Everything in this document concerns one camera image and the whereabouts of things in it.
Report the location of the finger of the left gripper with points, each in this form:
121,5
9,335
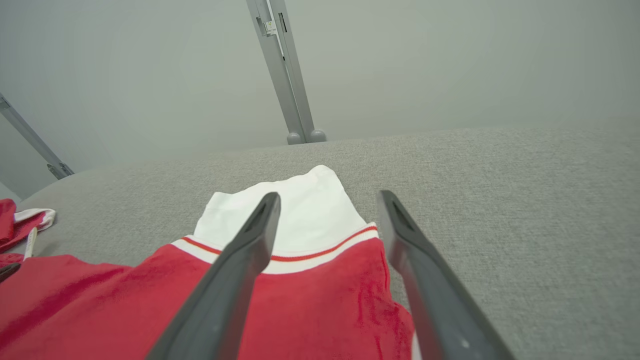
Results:
7,272

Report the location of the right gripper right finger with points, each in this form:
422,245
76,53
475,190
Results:
440,300

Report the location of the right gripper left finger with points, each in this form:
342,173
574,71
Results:
225,300

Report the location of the red shorts with white hem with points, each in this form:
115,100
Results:
7,222

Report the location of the red jersey with white bands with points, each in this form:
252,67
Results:
310,310

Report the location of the grey metal frame post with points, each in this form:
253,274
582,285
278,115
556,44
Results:
287,75
35,145

